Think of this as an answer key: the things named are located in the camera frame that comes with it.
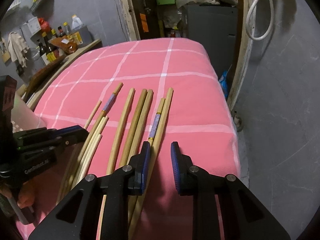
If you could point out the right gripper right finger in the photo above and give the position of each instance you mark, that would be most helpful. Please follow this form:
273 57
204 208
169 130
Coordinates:
180 165

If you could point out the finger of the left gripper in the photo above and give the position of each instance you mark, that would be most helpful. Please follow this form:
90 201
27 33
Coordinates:
68 136

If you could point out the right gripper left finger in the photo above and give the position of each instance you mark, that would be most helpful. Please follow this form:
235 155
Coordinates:
140 168

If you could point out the thick brown wooden chopstick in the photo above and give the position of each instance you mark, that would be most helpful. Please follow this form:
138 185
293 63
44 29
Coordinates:
119 133

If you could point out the purple banded chopstick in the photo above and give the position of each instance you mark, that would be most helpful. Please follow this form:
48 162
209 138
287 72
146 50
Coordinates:
155 124
79 151

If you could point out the thin pale bamboo chopstick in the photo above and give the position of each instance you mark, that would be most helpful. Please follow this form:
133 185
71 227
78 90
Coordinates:
92 114

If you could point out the wooden cutting board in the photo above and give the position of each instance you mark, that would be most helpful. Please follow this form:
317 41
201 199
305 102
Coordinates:
41 75

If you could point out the dark soy sauce bottle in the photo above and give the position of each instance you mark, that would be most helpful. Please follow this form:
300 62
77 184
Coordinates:
51 51

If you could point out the blue plastic bag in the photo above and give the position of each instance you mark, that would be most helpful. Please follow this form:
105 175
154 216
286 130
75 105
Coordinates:
223 83

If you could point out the hanging beige cloth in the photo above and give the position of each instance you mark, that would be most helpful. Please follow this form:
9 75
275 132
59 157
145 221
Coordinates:
17 48

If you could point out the clear plastic oil jug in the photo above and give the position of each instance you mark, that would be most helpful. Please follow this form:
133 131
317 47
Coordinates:
76 22

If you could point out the red plastic bag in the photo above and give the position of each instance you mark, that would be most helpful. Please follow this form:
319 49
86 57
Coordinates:
45 26

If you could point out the dark grey cabinet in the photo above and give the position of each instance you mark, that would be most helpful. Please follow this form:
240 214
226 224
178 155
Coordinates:
214 27

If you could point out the green box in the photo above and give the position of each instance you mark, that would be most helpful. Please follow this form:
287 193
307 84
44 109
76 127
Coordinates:
165 2

